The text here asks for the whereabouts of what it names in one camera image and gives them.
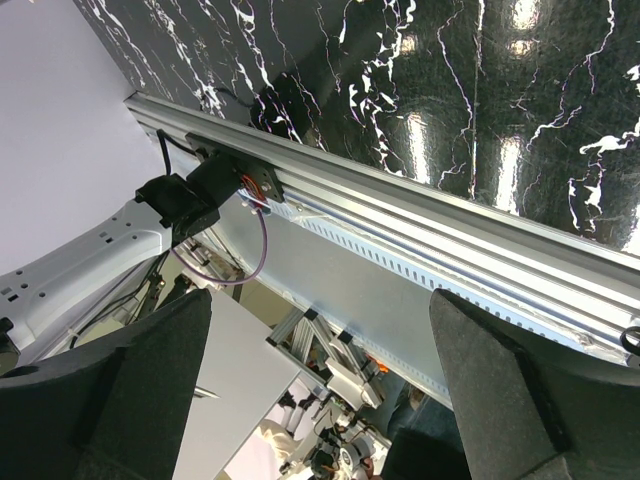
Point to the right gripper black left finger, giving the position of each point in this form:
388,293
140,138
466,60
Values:
113,408

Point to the aluminium mounting rail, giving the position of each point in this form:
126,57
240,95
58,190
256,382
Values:
569,285

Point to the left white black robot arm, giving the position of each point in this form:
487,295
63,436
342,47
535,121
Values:
163,213

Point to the white slotted cable duct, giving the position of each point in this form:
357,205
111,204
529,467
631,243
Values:
430,277

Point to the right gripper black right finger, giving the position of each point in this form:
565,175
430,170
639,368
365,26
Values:
528,407

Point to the black marble pattern mat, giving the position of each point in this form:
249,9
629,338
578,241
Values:
531,107

